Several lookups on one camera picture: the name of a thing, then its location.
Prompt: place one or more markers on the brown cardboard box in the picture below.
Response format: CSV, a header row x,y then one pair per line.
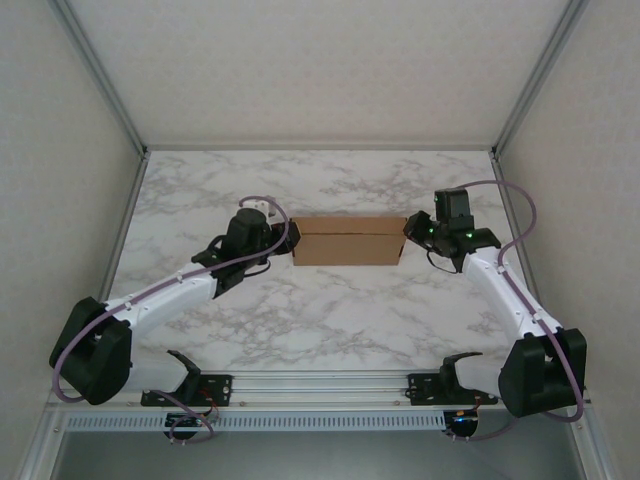
x,y
350,247

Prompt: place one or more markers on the aluminium lower frame post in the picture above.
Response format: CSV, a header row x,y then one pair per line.
x,y
592,445
40,445

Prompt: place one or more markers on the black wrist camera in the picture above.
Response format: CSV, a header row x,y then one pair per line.
x,y
454,207
247,230

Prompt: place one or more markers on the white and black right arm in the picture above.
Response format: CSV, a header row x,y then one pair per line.
x,y
530,375

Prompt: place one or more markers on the aluminium frame post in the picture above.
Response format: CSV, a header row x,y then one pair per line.
x,y
540,75
40,445
592,445
100,75

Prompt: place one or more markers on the wide aluminium base rail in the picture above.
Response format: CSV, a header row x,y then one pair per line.
x,y
325,387

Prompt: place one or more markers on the small circuit board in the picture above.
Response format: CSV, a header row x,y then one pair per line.
x,y
462,422
187,422

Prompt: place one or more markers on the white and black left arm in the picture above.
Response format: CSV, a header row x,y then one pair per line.
x,y
95,360

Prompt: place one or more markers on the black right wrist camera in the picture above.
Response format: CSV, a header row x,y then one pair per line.
x,y
454,207

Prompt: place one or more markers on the aluminium table edge rail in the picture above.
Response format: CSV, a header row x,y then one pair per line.
x,y
320,148
127,200
510,170

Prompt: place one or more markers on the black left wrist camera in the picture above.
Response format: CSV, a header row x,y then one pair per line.
x,y
247,230

